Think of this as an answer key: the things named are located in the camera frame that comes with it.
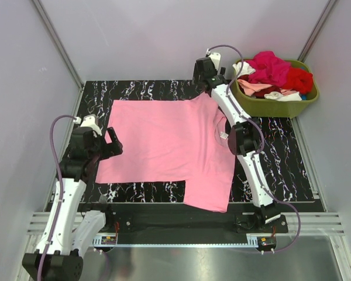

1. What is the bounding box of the light pink t shirt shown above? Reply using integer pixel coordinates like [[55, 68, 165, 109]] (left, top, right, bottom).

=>
[[96, 93, 235, 213]]

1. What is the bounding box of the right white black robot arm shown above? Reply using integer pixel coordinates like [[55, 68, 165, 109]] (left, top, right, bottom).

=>
[[192, 56, 281, 232]]

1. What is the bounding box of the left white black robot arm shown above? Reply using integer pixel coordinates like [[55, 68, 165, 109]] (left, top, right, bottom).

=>
[[22, 126, 123, 280]]

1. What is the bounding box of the peach t shirt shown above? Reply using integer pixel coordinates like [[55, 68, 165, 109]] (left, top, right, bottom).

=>
[[238, 79, 272, 96]]

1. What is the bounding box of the dark red t shirt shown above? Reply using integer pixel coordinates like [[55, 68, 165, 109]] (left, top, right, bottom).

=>
[[237, 75, 281, 98]]

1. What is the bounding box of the olive green laundry basket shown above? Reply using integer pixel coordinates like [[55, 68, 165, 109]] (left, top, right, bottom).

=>
[[229, 58, 320, 119]]

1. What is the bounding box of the magenta t shirt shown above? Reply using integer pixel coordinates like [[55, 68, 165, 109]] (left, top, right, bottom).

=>
[[246, 51, 291, 87]]

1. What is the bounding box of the cream white t shirt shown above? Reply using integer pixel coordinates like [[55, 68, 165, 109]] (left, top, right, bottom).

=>
[[264, 90, 302, 102]]

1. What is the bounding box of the left small circuit board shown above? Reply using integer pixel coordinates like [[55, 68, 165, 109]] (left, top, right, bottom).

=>
[[101, 236, 117, 245]]

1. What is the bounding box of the small circuit board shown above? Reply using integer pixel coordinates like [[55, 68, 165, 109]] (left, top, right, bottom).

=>
[[258, 237, 277, 247], [101, 236, 117, 245]]

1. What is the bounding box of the right small circuit board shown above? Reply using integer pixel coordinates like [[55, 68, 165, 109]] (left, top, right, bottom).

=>
[[258, 237, 277, 247]]

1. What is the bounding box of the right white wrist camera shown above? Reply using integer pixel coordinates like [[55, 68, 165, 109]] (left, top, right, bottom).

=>
[[205, 49, 221, 70]]

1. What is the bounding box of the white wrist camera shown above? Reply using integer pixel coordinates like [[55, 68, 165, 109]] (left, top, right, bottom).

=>
[[80, 114, 102, 136], [205, 49, 221, 70]]

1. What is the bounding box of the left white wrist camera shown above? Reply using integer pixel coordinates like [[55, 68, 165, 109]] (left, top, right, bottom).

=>
[[80, 114, 102, 136]]

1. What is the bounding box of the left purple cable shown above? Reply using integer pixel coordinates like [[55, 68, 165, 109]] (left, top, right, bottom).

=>
[[36, 115, 81, 281]]

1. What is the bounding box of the purple cable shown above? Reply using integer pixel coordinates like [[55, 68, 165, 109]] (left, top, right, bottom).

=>
[[205, 44, 302, 252], [36, 115, 81, 281]]

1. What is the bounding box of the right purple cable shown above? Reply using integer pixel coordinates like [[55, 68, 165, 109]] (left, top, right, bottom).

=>
[[205, 44, 302, 252]]

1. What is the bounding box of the right aluminium frame post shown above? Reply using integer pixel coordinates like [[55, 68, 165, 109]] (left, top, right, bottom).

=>
[[298, 0, 339, 62]]

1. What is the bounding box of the aluminium frame post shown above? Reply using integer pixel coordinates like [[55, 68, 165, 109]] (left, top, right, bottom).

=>
[[30, 0, 84, 90], [298, 0, 339, 62]]

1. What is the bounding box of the left aluminium frame post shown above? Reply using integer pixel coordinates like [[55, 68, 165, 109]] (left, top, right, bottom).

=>
[[30, 0, 84, 90]]

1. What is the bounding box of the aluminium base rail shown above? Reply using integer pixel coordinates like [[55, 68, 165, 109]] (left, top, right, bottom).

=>
[[26, 211, 346, 249]]

